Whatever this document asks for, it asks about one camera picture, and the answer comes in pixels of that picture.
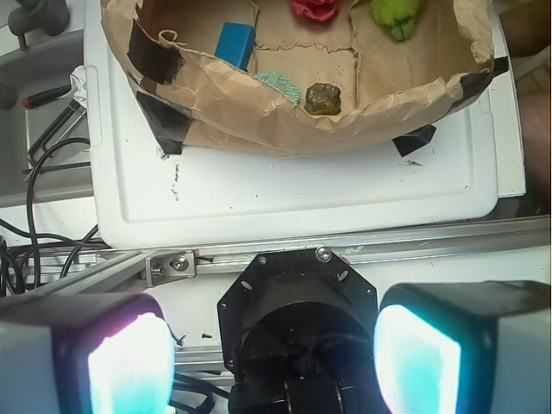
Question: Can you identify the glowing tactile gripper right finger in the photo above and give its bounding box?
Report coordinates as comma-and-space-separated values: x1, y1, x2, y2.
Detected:
373, 280, 551, 413

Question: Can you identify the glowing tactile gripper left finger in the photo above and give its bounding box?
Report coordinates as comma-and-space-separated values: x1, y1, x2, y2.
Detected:
1, 293, 174, 413

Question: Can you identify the blue knitted cloth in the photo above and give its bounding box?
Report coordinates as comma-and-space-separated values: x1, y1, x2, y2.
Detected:
255, 71, 301, 104

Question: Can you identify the red crumpled cloth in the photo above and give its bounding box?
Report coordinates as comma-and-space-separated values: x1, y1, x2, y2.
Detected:
290, 0, 342, 22

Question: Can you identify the crumpled white tissue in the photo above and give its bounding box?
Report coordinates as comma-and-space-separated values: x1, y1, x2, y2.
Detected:
70, 66, 88, 109

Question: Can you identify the brown and yellow sponge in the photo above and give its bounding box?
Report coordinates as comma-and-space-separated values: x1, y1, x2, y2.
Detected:
304, 83, 342, 116

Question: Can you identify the brown paper bag tray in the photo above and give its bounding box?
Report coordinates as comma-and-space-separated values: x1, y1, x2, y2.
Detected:
100, 1, 495, 154

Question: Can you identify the grey clamp knob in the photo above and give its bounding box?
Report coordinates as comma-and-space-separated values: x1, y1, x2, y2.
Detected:
8, 0, 71, 52

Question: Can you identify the green fuzzy plush toy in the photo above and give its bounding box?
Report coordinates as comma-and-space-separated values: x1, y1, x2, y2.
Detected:
370, 0, 422, 41

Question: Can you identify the blue rectangular block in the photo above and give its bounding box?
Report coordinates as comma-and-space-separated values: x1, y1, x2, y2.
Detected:
215, 22, 255, 71

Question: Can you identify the aluminium extrusion rail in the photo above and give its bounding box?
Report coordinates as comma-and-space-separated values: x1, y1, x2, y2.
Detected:
8, 216, 552, 298

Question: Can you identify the black cable on left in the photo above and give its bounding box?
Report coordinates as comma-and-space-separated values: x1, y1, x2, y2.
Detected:
0, 136, 101, 298

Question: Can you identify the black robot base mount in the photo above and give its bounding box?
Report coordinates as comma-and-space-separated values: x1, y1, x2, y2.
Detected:
217, 248, 386, 413

